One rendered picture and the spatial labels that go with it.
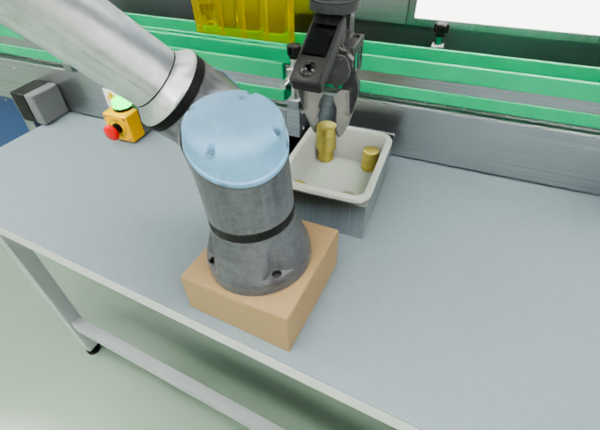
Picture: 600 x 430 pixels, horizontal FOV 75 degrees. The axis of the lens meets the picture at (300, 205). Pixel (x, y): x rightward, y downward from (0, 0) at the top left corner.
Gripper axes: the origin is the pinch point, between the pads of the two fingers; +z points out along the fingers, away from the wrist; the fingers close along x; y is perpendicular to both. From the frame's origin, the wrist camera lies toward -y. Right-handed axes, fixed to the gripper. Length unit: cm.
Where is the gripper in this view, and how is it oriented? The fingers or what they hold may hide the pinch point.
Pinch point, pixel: (326, 129)
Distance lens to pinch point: 67.7
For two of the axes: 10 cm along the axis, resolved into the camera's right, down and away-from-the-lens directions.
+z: 0.2, 7.4, 6.7
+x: -9.3, -2.3, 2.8
